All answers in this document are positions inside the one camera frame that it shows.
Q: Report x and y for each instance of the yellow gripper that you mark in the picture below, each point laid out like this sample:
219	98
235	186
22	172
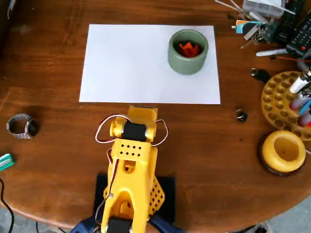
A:
144	112

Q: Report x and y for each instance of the orange 3D-printed object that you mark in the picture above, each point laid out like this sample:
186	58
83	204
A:
188	51

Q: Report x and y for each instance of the yellow 3D-printed robot arm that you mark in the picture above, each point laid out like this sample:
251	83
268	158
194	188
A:
131	174

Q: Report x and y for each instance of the yellow perforated robot base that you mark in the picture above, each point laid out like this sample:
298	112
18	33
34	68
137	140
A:
158	196

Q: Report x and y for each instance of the green ribbed cup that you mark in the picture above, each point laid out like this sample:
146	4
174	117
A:
187	66

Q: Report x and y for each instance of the white paper sheet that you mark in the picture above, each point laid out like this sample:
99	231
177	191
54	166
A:
133	72

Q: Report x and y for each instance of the black base mat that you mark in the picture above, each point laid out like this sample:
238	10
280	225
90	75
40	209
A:
168	208

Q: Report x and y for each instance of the small black binder clip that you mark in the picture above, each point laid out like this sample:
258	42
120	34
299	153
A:
241	116

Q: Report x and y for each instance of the metal band wristwatch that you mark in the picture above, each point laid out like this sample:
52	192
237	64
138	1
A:
31	128

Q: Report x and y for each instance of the blue clamp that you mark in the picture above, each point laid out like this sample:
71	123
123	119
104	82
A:
162	225
85	225

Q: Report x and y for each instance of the teal orange card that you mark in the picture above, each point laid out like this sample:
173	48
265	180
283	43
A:
240	27

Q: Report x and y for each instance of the yellow round bowl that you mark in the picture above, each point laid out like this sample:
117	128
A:
269	150

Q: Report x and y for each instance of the yellow honeycomb pen holder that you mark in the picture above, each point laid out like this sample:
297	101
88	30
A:
274	97

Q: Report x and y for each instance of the bunch of metal keys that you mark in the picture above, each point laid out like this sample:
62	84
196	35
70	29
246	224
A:
251	32

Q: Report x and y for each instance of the white plastic sticks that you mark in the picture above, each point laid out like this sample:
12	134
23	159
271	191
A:
228	5

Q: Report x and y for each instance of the white grey marker pen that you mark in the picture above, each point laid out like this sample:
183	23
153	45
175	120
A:
269	52

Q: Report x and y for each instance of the green white small box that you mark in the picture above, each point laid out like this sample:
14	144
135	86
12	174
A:
6	162

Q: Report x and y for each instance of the silver metal cylinder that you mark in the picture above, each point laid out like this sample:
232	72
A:
258	16

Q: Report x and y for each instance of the green circuit board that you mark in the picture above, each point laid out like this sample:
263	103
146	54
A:
269	31

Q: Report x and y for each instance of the pink capped pen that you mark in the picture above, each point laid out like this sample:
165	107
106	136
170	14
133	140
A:
297	102

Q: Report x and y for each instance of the white marker with black tip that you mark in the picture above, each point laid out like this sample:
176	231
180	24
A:
297	85

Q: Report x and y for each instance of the red pen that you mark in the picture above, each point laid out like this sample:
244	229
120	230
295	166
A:
303	120

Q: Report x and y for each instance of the clear plastic box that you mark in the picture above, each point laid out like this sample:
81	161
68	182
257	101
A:
262	7

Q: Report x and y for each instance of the blue pen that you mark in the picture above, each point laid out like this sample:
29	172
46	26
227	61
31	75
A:
305	108

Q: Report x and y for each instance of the grey tube loop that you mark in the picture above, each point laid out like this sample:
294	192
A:
302	66

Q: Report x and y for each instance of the slim black remote control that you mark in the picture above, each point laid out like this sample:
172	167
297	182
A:
289	21

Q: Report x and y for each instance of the wide black remote control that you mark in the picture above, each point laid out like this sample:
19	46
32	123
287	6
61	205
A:
300	36

